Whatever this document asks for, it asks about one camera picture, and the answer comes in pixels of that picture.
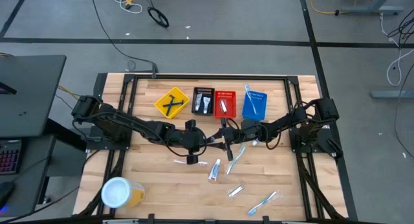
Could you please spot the clear plastic bottle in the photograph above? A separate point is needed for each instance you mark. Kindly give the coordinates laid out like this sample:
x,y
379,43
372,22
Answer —
x,y
222,103

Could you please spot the backlit keyboard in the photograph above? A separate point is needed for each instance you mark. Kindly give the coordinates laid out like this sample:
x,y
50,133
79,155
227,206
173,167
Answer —
x,y
9,157

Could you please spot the dark grey lower desk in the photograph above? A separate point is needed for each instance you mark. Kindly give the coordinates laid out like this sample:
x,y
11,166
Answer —
x,y
35,172

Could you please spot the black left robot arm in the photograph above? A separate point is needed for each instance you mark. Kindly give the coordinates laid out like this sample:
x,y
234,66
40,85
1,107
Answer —
x,y
113,120

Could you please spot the white red toothpaste tube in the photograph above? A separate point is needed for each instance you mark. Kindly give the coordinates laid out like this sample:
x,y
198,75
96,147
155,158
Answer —
x,y
214,170

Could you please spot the grey desk foot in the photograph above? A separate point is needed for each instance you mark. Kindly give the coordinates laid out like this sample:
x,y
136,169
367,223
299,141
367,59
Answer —
x,y
391,94

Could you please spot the red plastic basket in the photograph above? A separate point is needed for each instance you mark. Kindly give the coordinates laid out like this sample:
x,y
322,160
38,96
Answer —
x,y
230,110

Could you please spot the white blue toothpaste tube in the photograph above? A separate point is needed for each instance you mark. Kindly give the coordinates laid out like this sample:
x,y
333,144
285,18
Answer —
x,y
198,104
206,105

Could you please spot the yellow plastic basket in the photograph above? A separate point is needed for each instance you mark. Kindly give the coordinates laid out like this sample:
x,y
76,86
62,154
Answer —
x,y
163,104

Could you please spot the small white toothpaste tube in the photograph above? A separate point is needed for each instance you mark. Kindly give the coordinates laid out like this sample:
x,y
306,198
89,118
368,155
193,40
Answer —
x,y
255,142

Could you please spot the blue plastic basket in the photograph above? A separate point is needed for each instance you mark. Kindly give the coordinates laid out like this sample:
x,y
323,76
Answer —
x,y
260,107

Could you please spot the black computer mouse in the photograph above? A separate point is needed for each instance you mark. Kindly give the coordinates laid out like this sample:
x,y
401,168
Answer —
x,y
6,193

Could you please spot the black desk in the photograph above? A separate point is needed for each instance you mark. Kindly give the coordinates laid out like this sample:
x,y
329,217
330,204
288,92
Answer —
x,y
29,94

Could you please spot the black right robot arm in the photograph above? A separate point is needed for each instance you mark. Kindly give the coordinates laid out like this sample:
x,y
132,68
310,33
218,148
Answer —
x,y
281,123

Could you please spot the light blue toothbrush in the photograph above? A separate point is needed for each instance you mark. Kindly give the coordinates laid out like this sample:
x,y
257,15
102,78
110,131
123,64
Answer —
x,y
235,160

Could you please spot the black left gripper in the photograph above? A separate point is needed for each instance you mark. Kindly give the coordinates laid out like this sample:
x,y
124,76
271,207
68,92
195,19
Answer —
x,y
191,136

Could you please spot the black table side panel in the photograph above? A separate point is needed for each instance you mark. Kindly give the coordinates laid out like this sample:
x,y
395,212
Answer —
x,y
99,85

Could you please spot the grey desk leg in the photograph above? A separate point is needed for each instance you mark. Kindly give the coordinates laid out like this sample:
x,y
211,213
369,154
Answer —
x,y
372,9

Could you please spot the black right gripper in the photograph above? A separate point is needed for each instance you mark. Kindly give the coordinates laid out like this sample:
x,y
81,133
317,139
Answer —
x,y
230,136

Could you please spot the black plastic basket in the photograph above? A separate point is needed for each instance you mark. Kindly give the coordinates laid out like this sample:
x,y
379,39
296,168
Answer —
x,y
194,89

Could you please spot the small clear packet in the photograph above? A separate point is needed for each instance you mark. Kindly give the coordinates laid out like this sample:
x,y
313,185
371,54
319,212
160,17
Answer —
x,y
211,140
236,190
225,108

